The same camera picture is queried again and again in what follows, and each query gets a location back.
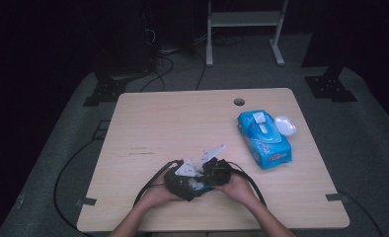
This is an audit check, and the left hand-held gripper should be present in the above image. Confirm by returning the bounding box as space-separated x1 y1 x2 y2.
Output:
164 158 198 202

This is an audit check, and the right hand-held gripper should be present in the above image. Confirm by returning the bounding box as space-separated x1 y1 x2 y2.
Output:
200 143 233 186

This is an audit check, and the white wet wipe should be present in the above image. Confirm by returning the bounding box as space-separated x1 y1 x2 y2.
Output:
188 177 206 192

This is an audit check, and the blue wet wipes pack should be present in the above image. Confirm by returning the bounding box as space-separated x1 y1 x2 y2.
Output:
237 109 298 171

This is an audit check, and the person's left hand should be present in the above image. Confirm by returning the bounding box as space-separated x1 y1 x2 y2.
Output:
136 177 184 211

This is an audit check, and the person's right hand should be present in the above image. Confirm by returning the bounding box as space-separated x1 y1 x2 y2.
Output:
215 173 260 208

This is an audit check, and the grey tape strip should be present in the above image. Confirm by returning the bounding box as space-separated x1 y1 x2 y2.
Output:
325 193 350 202
75 197 98 207

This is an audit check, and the black stand base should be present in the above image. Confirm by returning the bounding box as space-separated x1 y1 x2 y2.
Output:
82 77 128 108
304 66 358 104

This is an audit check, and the white metal stand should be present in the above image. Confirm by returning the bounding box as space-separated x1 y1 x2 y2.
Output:
205 0 289 68

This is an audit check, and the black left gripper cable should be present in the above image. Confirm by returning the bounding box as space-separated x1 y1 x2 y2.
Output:
132 159 185 207

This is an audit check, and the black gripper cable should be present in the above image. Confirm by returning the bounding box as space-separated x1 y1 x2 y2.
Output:
222 160 268 208
132 159 185 207

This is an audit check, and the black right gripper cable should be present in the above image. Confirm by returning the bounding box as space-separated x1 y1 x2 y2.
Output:
222 160 268 208

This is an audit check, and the black floor cable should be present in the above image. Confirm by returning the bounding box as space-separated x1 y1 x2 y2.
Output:
194 50 207 91
139 55 176 93
338 190 385 237
52 139 100 235

